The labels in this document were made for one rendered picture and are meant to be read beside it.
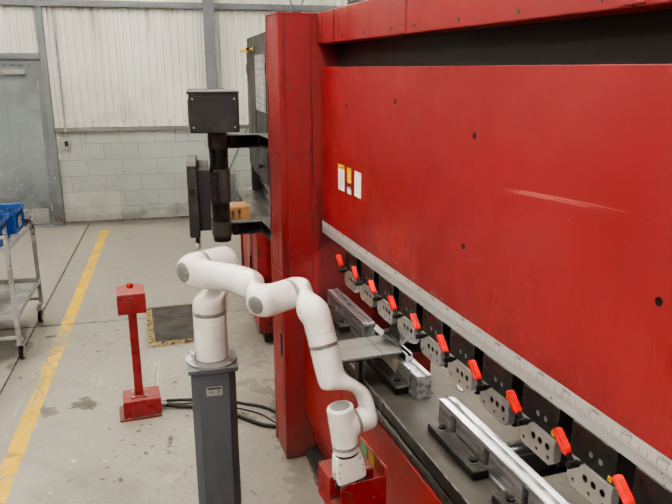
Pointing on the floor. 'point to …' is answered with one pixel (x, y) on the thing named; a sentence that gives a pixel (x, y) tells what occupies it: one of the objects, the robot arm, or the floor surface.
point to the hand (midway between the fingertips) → (352, 493)
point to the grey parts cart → (13, 301)
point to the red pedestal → (134, 400)
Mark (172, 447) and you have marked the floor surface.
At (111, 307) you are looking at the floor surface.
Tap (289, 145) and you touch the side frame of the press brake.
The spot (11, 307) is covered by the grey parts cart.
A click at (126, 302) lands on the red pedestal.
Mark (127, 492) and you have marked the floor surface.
